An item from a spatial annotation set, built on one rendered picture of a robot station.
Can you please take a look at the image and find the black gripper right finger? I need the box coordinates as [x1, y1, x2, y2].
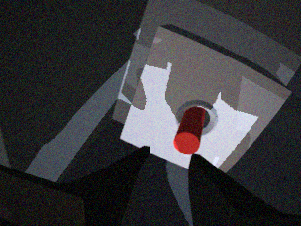
[187, 153, 301, 226]

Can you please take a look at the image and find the dark red cylinder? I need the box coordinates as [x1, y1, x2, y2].
[174, 106, 206, 154]

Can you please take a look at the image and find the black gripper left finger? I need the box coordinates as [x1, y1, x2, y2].
[0, 146, 151, 226]

